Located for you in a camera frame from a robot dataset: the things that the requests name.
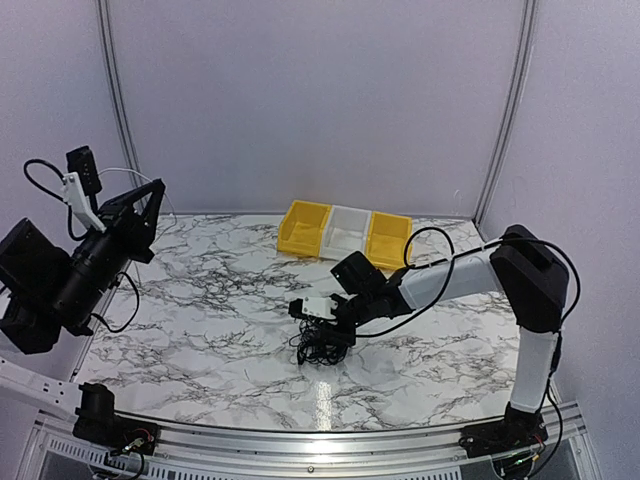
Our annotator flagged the black cable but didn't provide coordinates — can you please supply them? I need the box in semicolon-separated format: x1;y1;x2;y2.
290;317;357;366

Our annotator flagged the white thin cable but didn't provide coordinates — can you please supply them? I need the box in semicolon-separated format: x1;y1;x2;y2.
97;167;179;221

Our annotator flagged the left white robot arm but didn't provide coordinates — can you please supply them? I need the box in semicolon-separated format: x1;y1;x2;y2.
1;179;166;355

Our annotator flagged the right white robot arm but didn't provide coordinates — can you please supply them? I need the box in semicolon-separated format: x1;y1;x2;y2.
312;224;582;448

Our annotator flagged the white plastic bin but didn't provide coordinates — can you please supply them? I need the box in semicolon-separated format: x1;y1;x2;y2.
319;205;372;260

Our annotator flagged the right yellow plastic bin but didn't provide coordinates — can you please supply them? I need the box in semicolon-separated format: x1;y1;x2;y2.
365;211;413;270

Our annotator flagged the yellow plastic bin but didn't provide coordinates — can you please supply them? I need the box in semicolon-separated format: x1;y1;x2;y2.
277;200;332;257
365;211;413;270

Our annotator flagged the left yellow plastic bin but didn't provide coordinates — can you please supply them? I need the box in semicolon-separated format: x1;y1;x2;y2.
277;200;332;257

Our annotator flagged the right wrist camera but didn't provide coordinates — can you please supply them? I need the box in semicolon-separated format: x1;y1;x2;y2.
288;297;338;320

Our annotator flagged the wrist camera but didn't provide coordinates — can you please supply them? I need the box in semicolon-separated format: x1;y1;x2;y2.
288;297;338;320
62;146;106;233

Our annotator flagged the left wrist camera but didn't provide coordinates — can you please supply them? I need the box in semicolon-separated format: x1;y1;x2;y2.
62;146;106;233

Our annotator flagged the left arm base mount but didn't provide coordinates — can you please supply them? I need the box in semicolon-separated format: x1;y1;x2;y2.
72;383;159;456

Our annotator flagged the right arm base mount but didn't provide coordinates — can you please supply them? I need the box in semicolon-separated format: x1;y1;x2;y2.
458;402;548;458

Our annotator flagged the left aluminium corner post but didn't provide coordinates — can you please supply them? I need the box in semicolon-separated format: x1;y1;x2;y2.
95;0;144;187

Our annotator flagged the aluminium corner post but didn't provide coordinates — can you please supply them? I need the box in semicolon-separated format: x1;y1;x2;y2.
95;0;144;187
472;0;539;228

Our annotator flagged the aluminium front rail frame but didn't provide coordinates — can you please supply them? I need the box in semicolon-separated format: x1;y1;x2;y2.
19;394;596;480

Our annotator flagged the right aluminium corner post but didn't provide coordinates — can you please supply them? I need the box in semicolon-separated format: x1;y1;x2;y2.
472;0;539;228

